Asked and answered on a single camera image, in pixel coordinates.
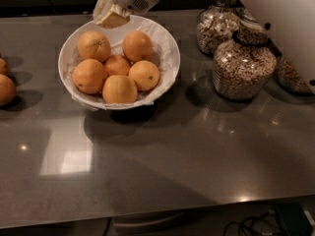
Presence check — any right glass cereal jar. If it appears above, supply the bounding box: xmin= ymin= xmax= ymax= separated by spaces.
xmin=277 ymin=56 xmax=312 ymax=94

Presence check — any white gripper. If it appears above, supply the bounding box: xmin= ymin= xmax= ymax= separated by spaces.
xmin=93 ymin=0 xmax=159 ymax=29

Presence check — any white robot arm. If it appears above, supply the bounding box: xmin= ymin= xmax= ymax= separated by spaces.
xmin=93 ymin=0 xmax=315 ymax=92

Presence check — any glass cereal jar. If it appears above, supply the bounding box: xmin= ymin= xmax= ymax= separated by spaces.
xmin=196 ymin=0 xmax=239 ymax=55
xmin=213 ymin=19 xmax=277 ymax=101
xmin=277 ymin=56 xmax=312 ymax=94

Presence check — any small centre orange in bowl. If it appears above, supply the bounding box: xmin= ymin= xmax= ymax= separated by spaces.
xmin=104 ymin=54 xmax=131 ymax=76

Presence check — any back left glass cereal jar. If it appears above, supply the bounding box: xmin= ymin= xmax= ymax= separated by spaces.
xmin=196 ymin=0 xmax=239 ymax=55

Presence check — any front glass cereal jar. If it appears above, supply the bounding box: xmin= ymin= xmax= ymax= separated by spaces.
xmin=213 ymin=19 xmax=277 ymax=101

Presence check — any orange front in bowl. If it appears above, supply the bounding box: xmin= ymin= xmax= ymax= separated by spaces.
xmin=102 ymin=75 xmax=138 ymax=104

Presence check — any white bowl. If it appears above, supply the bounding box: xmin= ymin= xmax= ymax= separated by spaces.
xmin=57 ymin=14 xmax=181 ymax=111

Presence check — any white paper liner in bowl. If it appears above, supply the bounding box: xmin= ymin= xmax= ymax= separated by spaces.
xmin=65 ymin=18 xmax=181 ymax=111

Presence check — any black cable under table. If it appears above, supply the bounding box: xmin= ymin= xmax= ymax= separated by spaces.
xmin=223 ymin=209 xmax=280 ymax=236

